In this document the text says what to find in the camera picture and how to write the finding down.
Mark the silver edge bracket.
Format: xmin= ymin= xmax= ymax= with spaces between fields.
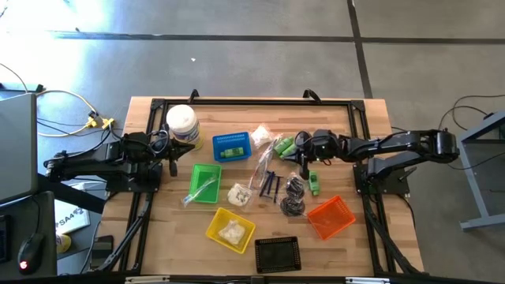
xmin=125 ymin=275 xmax=171 ymax=284
xmin=345 ymin=276 xmax=391 ymax=284

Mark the yellow plastic basket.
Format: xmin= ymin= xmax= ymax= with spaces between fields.
xmin=204 ymin=207 xmax=257 ymax=255

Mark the black phone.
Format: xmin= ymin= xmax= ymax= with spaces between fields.
xmin=89 ymin=234 xmax=114 ymax=270

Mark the black desk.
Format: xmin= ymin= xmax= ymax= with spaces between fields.
xmin=0 ymin=173 xmax=107 ymax=277

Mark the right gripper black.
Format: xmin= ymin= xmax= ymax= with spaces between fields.
xmin=282 ymin=129 xmax=340 ymax=181

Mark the black floor bar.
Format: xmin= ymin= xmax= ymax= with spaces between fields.
xmin=0 ymin=83 xmax=44 ymax=94

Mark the green plastic basket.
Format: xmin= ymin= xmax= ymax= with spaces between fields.
xmin=188 ymin=163 xmax=223 ymax=205

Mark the black aluminium table frame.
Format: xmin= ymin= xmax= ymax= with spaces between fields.
xmin=89 ymin=97 xmax=426 ymax=277

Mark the cream yellow cable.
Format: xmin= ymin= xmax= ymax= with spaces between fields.
xmin=36 ymin=89 xmax=99 ymax=138

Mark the left wrist cable loop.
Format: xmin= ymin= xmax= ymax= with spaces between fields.
xmin=148 ymin=129 xmax=171 ymax=155

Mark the blue plastic basket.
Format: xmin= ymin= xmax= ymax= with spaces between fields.
xmin=211 ymin=131 xmax=253 ymax=163

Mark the black floor cable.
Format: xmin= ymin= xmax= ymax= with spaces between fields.
xmin=435 ymin=104 xmax=492 ymax=153
xmin=451 ymin=93 xmax=505 ymax=132

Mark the black plastic basket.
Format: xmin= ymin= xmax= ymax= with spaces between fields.
xmin=253 ymin=235 xmax=303 ymax=275

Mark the black computer mouse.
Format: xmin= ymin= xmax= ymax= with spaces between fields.
xmin=17 ymin=232 xmax=45 ymax=275

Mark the white wipes canister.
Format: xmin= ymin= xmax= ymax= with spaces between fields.
xmin=165 ymin=103 xmax=206 ymax=151

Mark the black keyboard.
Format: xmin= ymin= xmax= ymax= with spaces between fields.
xmin=0 ymin=215 xmax=12 ymax=264

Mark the orange plastic basket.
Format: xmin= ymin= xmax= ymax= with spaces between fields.
xmin=306 ymin=195 xmax=357 ymax=241

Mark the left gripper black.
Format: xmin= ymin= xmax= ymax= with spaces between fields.
xmin=151 ymin=132 xmax=196 ymax=178

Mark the grey metal table frame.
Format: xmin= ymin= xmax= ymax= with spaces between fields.
xmin=435 ymin=109 xmax=505 ymax=233

